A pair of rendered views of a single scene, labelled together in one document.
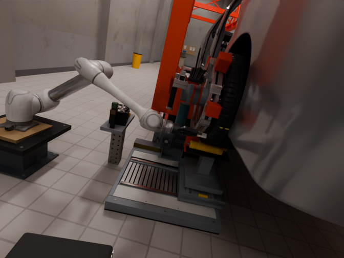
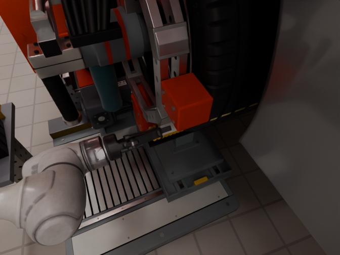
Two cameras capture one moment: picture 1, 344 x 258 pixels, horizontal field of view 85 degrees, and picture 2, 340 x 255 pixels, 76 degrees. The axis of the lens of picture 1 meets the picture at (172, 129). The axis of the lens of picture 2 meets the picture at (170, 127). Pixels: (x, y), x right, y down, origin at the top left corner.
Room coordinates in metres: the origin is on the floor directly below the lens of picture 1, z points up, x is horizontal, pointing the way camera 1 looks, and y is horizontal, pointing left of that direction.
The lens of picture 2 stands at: (0.77, -0.05, 1.17)
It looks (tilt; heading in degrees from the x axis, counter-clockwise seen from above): 52 degrees down; 339
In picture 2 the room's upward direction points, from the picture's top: straight up
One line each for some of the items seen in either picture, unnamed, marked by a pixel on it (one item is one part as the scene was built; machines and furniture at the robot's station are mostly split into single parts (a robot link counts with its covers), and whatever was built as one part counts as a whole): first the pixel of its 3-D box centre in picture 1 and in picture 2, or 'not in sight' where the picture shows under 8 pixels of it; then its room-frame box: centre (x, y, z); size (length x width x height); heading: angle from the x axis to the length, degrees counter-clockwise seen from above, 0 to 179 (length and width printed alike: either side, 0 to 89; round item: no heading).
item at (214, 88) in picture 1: (205, 97); (135, 32); (1.38, -0.17, 0.85); 0.54 x 0.07 x 0.54; 3
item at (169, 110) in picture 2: (212, 109); (184, 101); (1.06, -0.20, 0.85); 0.09 x 0.08 x 0.07; 3
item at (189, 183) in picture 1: (205, 162); (181, 127); (1.39, -0.34, 0.32); 0.40 x 0.30 x 0.28; 3
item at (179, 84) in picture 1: (180, 83); (57, 55); (1.20, 0.02, 0.93); 0.09 x 0.05 x 0.05; 93
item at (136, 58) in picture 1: (136, 60); not in sight; (8.75, 2.32, 0.31); 0.41 x 0.40 x 0.63; 178
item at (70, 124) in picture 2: (172, 97); (61, 97); (1.20, 0.05, 0.83); 0.04 x 0.04 x 0.16
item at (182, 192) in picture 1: (198, 180); (179, 147); (1.39, -0.34, 0.13); 0.50 x 0.36 x 0.10; 3
